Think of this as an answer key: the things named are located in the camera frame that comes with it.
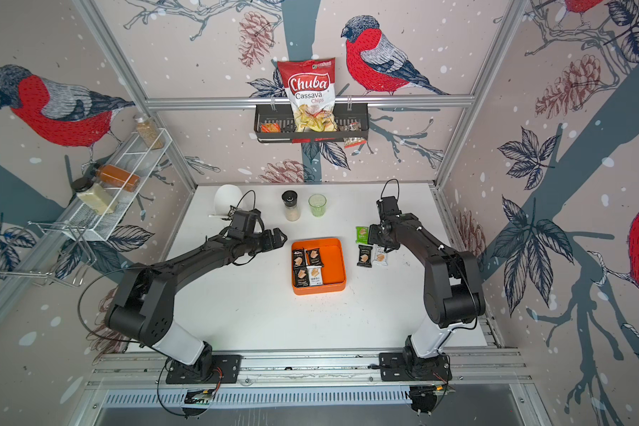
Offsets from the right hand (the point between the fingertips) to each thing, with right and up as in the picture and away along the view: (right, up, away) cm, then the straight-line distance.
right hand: (376, 236), depth 95 cm
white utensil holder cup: (-57, +15, +4) cm, 59 cm away
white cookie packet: (+2, -8, +1) cm, 8 cm away
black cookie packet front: (-27, -13, -5) cm, 30 cm away
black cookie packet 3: (-23, -8, +1) cm, 24 cm away
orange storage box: (-16, -8, +3) cm, 18 cm away
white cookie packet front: (-22, -13, -5) cm, 26 cm away
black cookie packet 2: (-4, -7, 0) cm, 8 cm away
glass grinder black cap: (-33, +14, +6) cm, 36 cm away
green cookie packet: (-4, 0, +9) cm, 10 cm away
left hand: (-34, +1, -3) cm, 34 cm away
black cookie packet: (-28, -8, -2) cm, 29 cm away
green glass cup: (-22, +13, +15) cm, 29 cm away
